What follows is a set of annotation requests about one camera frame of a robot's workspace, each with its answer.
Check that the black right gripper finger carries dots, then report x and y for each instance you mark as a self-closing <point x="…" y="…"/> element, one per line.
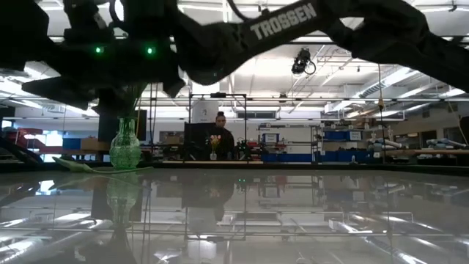
<point x="110" y="102"/>
<point x="66" y="91"/>

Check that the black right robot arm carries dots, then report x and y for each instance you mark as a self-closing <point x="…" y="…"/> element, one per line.
<point x="329" y="22"/>

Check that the green glass vase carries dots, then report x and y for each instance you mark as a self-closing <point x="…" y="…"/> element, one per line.
<point x="125" y="150"/>

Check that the small vase with flowers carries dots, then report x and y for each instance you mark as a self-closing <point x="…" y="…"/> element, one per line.
<point x="214" y="144"/>

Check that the black monitor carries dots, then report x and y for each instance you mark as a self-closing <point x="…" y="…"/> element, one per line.
<point x="198" y="139"/>
<point x="104" y="128"/>

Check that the cardboard box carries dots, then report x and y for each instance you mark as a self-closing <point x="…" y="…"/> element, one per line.
<point x="91" y="143"/>

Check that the white cabinet box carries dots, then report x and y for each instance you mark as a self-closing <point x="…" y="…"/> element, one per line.
<point x="205" y="111"/>

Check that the person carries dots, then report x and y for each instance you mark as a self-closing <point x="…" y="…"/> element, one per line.
<point x="223" y="139"/>

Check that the blue storage bins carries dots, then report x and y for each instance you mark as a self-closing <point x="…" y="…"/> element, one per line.
<point x="311" y="157"/>

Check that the black frame stand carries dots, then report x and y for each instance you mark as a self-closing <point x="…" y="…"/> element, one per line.
<point x="218" y="95"/>

